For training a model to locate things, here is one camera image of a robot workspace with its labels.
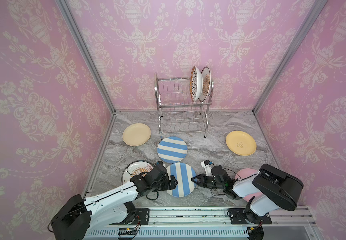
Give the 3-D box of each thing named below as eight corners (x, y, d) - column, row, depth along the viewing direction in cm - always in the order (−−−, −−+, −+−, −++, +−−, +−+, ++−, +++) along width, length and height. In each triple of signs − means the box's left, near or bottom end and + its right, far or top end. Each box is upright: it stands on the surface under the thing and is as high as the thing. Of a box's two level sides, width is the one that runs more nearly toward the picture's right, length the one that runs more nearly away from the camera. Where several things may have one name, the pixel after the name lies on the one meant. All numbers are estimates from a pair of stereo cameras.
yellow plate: (229, 155, 98) (230, 153, 96) (223, 132, 110) (224, 130, 108) (259, 155, 98) (260, 153, 96) (250, 132, 110) (251, 130, 108)
